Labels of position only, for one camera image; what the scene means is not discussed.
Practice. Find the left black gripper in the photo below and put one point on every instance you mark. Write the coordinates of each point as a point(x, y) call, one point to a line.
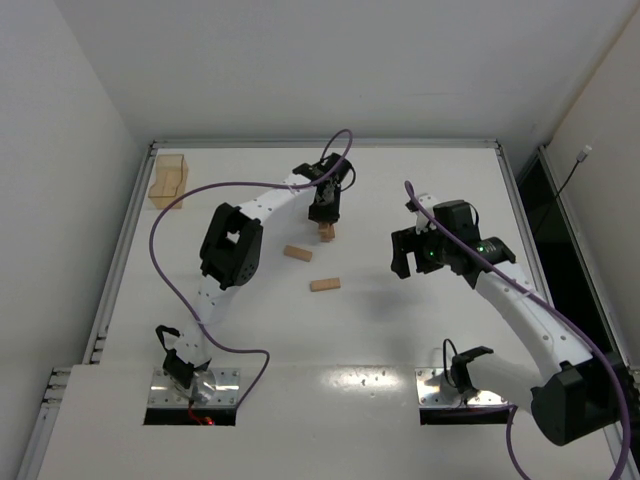
point(324, 213)

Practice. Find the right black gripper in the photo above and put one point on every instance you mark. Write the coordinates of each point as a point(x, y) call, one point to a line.
point(407, 246)

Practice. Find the wood block four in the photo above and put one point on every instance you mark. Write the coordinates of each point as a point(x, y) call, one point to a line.
point(326, 230)

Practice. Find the wood block three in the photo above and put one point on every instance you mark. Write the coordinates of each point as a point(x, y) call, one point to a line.
point(298, 253)

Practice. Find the wood block six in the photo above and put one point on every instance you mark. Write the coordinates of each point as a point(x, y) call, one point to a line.
point(321, 285)

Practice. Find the transparent orange plastic box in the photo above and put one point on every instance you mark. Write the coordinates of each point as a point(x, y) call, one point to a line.
point(171, 175)

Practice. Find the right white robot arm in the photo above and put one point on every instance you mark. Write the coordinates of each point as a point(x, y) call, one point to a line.
point(573, 389)

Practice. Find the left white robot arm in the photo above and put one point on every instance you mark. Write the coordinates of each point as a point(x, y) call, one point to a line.
point(231, 249)

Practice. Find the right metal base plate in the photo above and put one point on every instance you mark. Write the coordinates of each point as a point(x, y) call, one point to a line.
point(433, 392)

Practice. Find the metal base plate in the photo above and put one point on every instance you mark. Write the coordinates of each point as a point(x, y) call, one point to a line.
point(212, 389)
point(433, 392)

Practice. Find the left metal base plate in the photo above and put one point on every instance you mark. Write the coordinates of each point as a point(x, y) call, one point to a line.
point(212, 389)

